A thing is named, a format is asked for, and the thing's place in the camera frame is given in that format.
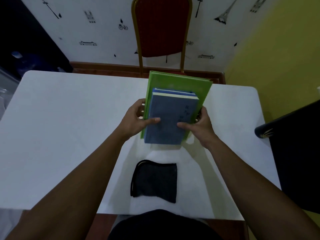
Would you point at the person's left hand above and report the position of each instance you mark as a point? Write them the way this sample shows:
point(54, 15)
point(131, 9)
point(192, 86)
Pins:
point(132, 123)

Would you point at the person's right hand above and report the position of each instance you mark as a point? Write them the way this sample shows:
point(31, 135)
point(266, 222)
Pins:
point(201, 127)

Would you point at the person's left thumb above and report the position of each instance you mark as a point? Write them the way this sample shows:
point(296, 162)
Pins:
point(150, 121)

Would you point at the person's right thumb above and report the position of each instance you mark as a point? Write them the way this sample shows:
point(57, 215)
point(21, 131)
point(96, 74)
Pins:
point(186, 125)

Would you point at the blue hardcover book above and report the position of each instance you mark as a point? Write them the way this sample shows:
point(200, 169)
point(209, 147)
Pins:
point(168, 117)

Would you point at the large green book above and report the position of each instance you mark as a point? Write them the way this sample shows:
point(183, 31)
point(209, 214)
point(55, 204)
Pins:
point(175, 81)

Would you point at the person's right forearm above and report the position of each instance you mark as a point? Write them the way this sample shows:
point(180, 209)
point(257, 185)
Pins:
point(260, 192)

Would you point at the person's left forearm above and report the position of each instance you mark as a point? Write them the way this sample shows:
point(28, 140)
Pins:
point(67, 189)

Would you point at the dark folded cloth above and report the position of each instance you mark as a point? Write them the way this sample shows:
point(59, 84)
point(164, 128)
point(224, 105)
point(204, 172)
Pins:
point(155, 181)

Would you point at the white tablecloth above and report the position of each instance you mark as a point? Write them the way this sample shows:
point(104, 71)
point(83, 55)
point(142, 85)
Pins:
point(62, 137)

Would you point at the person's dark shorts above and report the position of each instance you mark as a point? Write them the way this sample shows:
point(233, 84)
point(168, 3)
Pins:
point(162, 226)

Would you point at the dark blue chair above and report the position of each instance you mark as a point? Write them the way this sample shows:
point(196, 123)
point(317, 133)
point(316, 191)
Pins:
point(295, 152)

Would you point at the dark cabinet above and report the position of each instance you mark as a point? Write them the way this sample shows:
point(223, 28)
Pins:
point(27, 34)

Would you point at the red chair with gold frame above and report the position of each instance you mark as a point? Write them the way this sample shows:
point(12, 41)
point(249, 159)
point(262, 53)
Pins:
point(161, 29)

